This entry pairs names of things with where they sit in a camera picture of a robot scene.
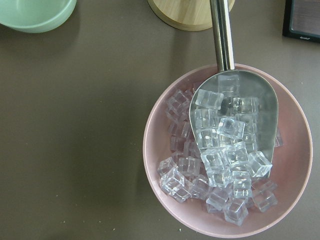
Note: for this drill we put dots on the clear ice cubes pile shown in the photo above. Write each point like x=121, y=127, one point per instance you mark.
x=215, y=154

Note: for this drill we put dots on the metal ice scoop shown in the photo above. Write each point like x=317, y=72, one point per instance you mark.
x=251, y=84

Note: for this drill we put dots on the wooden stand with base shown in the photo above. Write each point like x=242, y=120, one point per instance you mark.
x=186, y=15

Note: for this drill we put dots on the pink bowl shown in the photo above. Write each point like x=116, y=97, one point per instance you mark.
x=292, y=162

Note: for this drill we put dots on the green bowl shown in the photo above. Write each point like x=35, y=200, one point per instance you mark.
x=35, y=16

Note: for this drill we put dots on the black framed device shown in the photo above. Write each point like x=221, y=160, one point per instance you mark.
x=302, y=20

